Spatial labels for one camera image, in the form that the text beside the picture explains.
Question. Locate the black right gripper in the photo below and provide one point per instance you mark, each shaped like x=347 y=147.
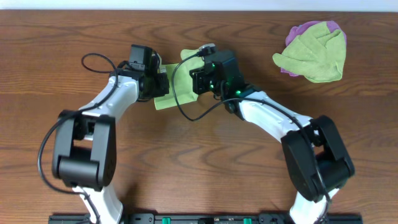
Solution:
x=196 y=76

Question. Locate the olive green folded cloth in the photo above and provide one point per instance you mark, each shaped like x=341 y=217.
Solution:
x=317 y=55

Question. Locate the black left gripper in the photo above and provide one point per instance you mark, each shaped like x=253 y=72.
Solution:
x=162 y=84

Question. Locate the light green microfiber cloth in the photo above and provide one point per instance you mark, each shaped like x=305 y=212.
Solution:
x=182 y=83

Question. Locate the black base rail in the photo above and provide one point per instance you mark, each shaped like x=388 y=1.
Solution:
x=149 y=218

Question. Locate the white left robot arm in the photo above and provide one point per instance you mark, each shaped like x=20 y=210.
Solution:
x=85 y=154

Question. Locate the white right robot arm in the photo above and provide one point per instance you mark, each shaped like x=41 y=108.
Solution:
x=315 y=154

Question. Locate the purple cloth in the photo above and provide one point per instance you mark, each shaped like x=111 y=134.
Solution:
x=299 y=30

